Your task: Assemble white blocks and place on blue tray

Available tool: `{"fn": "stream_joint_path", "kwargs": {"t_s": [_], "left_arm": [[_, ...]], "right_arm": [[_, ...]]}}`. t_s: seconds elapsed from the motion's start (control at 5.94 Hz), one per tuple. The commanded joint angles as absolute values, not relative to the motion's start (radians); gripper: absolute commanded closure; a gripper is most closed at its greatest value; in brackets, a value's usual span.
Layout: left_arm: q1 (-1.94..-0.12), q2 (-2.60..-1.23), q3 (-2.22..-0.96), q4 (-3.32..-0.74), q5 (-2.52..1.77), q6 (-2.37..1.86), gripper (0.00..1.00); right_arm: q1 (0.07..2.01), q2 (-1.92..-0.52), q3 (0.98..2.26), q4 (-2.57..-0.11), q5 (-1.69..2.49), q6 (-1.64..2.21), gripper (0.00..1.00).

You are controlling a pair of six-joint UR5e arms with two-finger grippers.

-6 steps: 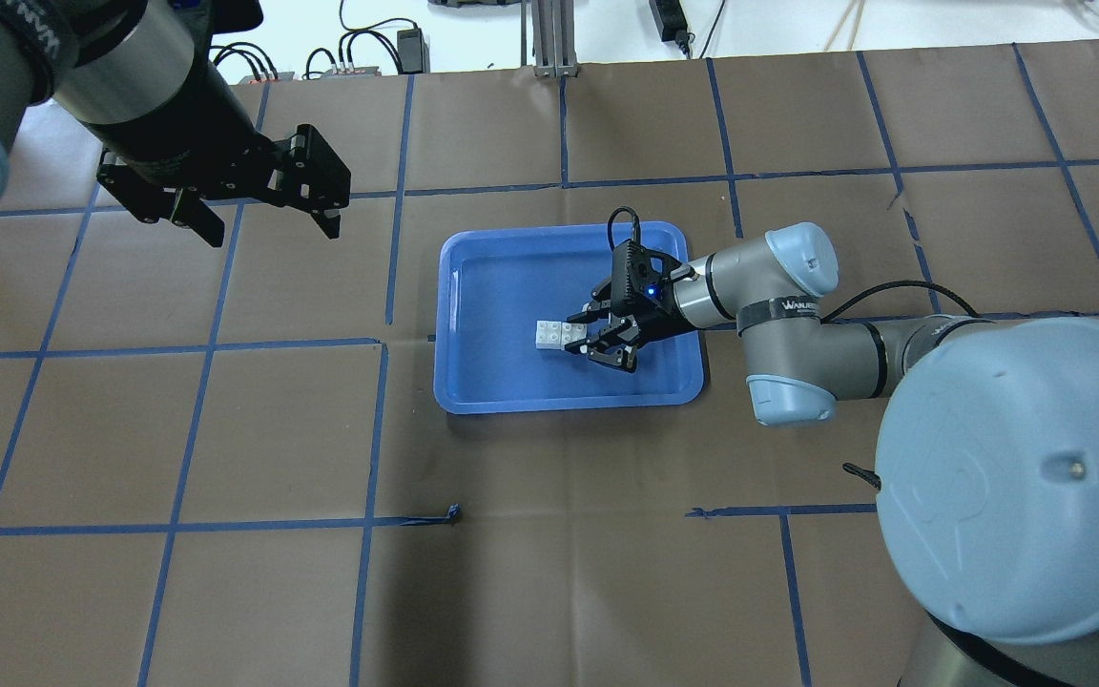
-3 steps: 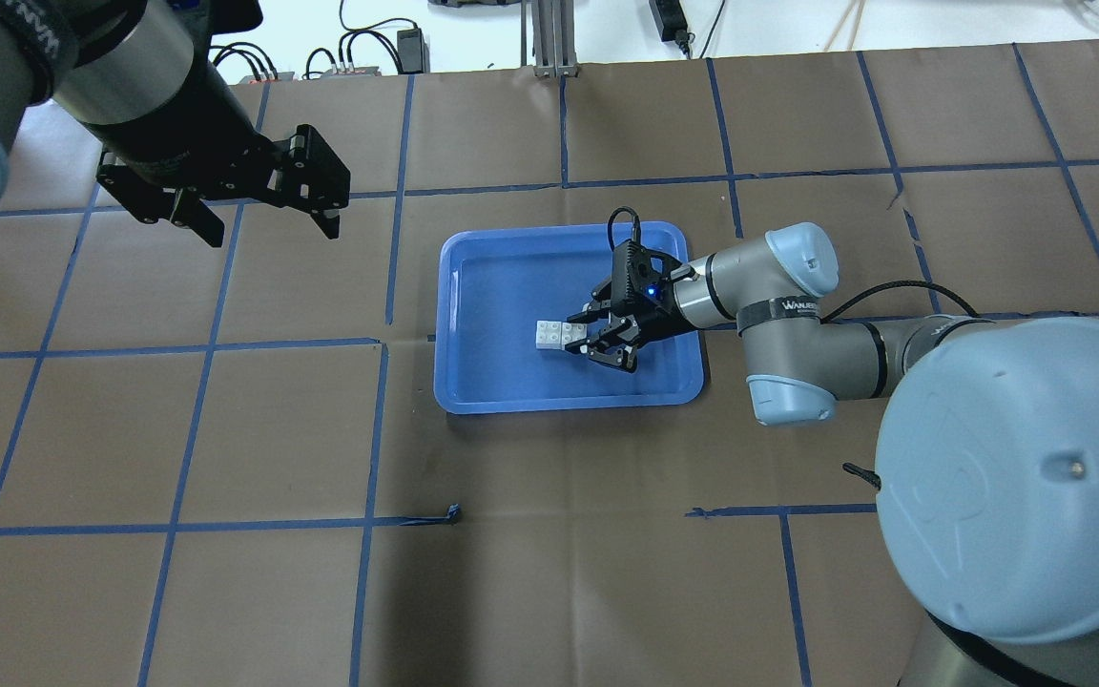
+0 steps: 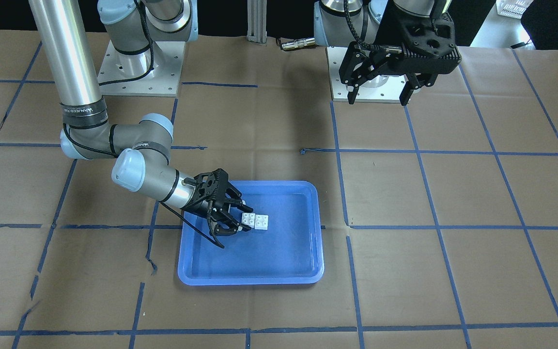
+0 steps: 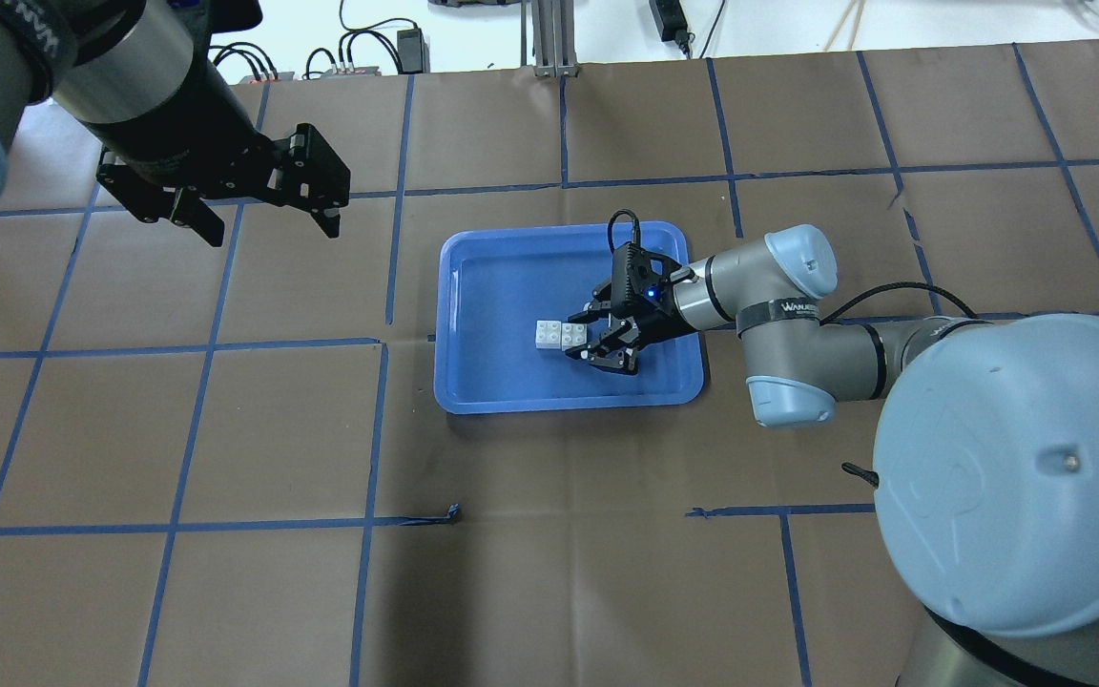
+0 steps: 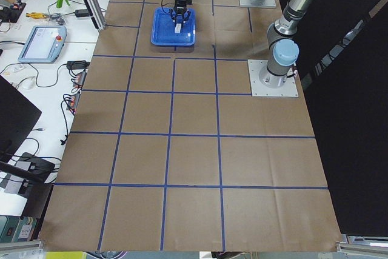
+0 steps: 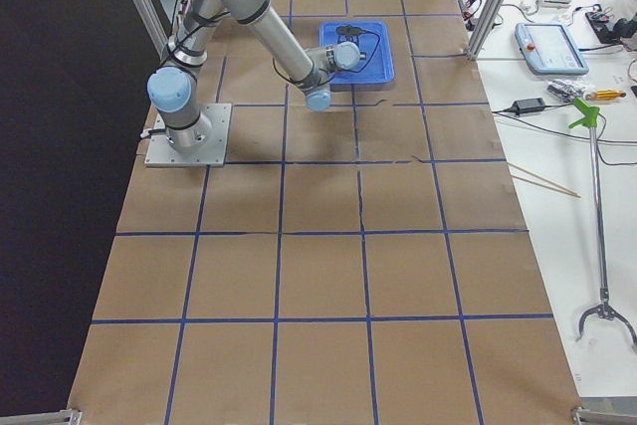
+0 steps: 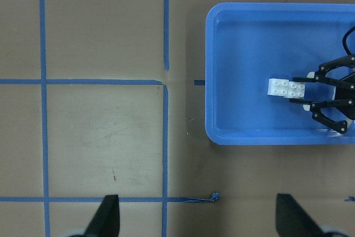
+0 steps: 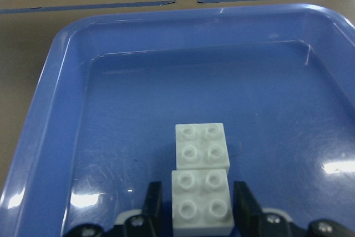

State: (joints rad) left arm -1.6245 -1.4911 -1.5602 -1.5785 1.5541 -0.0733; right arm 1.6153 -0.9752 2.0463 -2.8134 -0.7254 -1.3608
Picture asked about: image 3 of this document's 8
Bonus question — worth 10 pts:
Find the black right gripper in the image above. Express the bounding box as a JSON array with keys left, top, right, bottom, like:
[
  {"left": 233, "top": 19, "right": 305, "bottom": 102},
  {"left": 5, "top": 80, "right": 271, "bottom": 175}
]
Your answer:
[{"left": 182, "top": 168, "right": 254, "bottom": 248}]

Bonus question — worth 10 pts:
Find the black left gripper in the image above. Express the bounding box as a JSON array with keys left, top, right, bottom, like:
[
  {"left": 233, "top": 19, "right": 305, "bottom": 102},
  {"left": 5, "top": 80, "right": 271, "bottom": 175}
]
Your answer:
[{"left": 339, "top": 41, "right": 437, "bottom": 106}]

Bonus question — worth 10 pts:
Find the white block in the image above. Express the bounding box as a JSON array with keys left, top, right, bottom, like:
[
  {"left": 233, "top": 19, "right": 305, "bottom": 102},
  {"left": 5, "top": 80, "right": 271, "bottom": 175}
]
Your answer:
[
  {"left": 254, "top": 214, "right": 269, "bottom": 231},
  {"left": 241, "top": 212, "right": 256, "bottom": 227}
]

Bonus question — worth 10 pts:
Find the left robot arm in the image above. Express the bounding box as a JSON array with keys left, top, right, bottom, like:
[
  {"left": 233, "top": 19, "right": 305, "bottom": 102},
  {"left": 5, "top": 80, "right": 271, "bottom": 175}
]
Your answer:
[{"left": 314, "top": 0, "right": 458, "bottom": 106}]

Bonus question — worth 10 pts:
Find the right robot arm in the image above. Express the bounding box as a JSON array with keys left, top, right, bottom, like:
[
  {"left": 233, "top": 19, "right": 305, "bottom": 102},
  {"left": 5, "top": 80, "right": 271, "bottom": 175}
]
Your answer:
[{"left": 29, "top": 0, "right": 253, "bottom": 248}]

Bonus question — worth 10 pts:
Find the blue plastic tray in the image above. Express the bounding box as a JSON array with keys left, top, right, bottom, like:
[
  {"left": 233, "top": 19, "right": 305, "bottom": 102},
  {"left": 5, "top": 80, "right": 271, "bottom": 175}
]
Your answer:
[{"left": 177, "top": 180, "right": 324, "bottom": 286}]

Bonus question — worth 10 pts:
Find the white plastic basket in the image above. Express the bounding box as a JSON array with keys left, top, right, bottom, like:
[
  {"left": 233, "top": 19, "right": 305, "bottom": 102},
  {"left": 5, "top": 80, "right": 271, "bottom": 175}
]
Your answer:
[{"left": 495, "top": 0, "right": 533, "bottom": 19}]

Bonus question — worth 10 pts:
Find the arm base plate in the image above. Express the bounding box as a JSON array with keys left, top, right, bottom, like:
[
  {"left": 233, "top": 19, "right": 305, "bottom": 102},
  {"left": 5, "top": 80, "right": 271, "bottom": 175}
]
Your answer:
[
  {"left": 326, "top": 46, "right": 413, "bottom": 103},
  {"left": 97, "top": 41, "right": 186, "bottom": 97}
]

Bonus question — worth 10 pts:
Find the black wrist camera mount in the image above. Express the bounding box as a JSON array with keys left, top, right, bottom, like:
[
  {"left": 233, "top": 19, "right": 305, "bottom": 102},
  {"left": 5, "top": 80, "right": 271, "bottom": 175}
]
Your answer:
[{"left": 374, "top": 0, "right": 462, "bottom": 74}]

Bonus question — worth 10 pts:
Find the metal cable connector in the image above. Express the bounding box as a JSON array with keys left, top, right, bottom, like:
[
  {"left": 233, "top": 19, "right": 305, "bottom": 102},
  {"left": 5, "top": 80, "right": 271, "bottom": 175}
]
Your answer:
[{"left": 277, "top": 37, "right": 317, "bottom": 51}]

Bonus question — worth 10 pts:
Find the aluminium profile post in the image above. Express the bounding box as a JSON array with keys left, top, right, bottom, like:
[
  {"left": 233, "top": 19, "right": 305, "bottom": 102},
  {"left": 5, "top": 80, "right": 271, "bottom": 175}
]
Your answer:
[{"left": 246, "top": 0, "right": 267, "bottom": 46}]

